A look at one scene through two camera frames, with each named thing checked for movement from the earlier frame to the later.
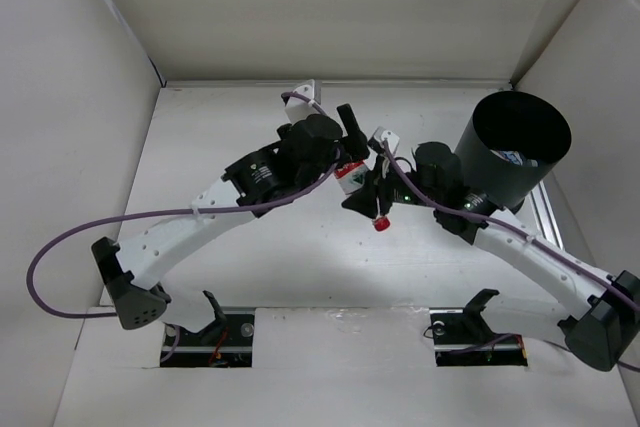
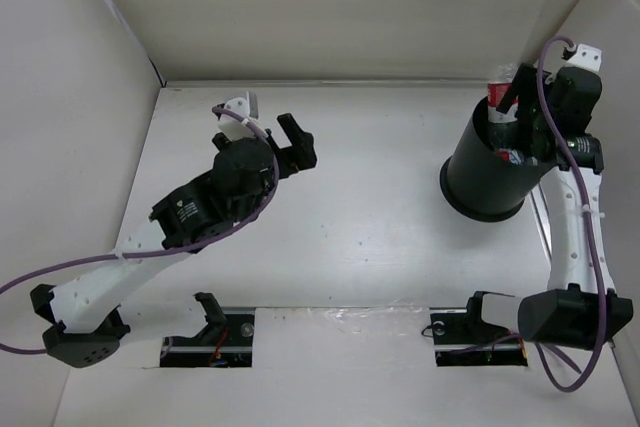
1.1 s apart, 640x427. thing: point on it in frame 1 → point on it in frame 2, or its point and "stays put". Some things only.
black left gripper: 353,146 → 301,143
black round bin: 511,146 stays put
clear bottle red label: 352,178 → 498,87
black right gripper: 365,201 → 525,83
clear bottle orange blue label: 515,157 stays put
